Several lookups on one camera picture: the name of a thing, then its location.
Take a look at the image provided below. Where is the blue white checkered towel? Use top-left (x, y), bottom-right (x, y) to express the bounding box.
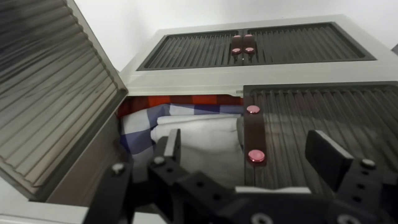
top-left (120, 104), bottom-right (243, 185)

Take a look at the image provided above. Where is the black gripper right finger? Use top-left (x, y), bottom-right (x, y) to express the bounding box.
top-left (304, 129), bottom-right (381, 199)

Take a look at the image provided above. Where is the red checkered towel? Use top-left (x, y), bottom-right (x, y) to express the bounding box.
top-left (117, 94), bottom-right (242, 117)

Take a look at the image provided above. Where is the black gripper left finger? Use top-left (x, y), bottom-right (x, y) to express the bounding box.
top-left (153, 129), bottom-right (180, 164)

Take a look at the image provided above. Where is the white three-tier cabinet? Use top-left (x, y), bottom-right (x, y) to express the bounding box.
top-left (49, 15), bottom-right (398, 206)

